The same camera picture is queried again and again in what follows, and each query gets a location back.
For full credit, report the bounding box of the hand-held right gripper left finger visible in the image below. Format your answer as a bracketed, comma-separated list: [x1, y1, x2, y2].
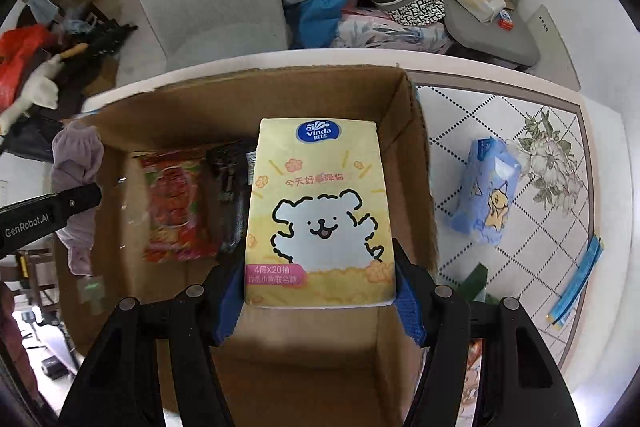
[59, 263, 252, 427]

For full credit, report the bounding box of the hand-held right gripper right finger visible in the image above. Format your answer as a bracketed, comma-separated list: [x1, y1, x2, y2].
[390, 238, 577, 427]

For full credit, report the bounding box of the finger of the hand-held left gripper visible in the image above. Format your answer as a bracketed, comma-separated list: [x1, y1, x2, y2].
[0, 183, 103, 253]

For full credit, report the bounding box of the purple cloth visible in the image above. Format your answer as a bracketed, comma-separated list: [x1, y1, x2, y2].
[52, 121, 105, 274]

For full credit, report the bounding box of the cardboard box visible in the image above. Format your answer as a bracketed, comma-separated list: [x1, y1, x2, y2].
[52, 66, 439, 414]

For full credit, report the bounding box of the black snack packet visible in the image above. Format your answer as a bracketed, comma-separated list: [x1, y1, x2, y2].
[207, 138, 259, 256]

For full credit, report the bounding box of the red snack packet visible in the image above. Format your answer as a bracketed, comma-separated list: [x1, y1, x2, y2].
[139, 155, 221, 264]

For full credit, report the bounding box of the yellow tissue pack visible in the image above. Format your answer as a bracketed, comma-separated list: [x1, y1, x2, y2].
[244, 118, 399, 309]

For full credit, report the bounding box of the green packet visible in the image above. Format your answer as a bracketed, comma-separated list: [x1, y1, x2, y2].
[458, 263, 489, 304]

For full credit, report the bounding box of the orange printed packet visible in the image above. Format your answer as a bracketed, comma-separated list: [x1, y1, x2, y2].
[458, 338, 485, 427]

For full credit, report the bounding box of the white plush toy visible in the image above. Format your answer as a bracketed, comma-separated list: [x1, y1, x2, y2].
[0, 54, 66, 134]

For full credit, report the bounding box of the blue tissue pack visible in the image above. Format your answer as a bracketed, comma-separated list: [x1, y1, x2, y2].
[448, 138, 523, 245]

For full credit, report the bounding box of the red plastic bag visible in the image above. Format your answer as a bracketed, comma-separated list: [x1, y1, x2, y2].
[0, 26, 55, 112]

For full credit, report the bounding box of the blue face mask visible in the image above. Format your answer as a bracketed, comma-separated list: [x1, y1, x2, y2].
[27, 0, 63, 24]

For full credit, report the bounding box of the floral bedsheet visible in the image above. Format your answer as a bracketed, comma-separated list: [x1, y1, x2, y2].
[336, 10, 449, 54]

